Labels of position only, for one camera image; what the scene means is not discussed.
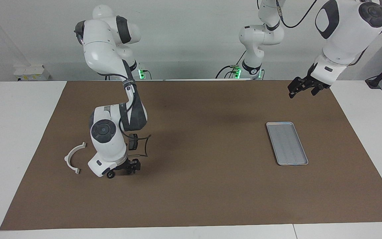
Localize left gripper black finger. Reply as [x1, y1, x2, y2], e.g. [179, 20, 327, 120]
[294, 84, 311, 96]
[288, 77, 306, 99]

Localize silver metal tray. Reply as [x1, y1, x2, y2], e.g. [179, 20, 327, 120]
[266, 122, 309, 166]

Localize brown table mat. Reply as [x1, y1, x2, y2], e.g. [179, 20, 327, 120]
[0, 80, 382, 231]

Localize white adapter box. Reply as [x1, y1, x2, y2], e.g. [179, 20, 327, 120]
[13, 64, 51, 82]

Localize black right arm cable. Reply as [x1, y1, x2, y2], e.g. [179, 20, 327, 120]
[120, 100, 152, 157]

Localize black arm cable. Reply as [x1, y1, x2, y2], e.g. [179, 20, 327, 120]
[257, 0, 318, 29]
[120, 100, 152, 157]

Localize white half ring clamp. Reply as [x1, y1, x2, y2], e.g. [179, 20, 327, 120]
[64, 142, 87, 175]

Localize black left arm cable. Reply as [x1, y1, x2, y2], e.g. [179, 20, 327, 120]
[257, 0, 318, 29]

